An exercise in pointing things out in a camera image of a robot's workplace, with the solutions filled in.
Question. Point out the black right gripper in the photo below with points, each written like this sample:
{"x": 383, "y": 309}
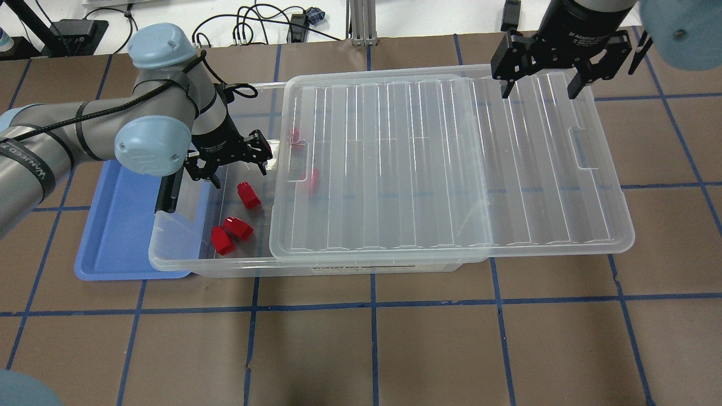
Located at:
{"x": 581, "y": 23}

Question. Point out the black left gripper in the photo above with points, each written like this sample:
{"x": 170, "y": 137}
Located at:
{"x": 218, "y": 141}

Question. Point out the red block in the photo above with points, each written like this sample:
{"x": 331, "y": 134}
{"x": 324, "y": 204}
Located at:
{"x": 248, "y": 196}
{"x": 314, "y": 180}
{"x": 238, "y": 228}
{"x": 222, "y": 241}

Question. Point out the clear plastic box lid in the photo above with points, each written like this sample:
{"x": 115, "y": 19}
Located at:
{"x": 551, "y": 184}

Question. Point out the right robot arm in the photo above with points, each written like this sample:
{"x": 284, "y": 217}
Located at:
{"x": 686, "y": 34}

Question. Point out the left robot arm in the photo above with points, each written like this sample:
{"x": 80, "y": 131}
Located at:
{"x": 176, "y": 120}

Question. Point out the clear plastic storage box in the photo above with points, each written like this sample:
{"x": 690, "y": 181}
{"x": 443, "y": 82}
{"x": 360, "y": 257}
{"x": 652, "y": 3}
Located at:
{"x": 370, "y": 176}

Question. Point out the blue plastic tray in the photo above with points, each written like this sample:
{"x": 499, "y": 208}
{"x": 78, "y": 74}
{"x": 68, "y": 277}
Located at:
{"x": 115, "y": 243}

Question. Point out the black box latch handle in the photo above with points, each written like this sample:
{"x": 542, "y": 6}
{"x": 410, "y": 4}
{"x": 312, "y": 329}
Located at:
{"x": 168, "y": 193}

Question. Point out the aluminium frame post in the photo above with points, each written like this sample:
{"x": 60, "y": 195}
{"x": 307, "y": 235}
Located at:
{"x": 361, "y": 23}

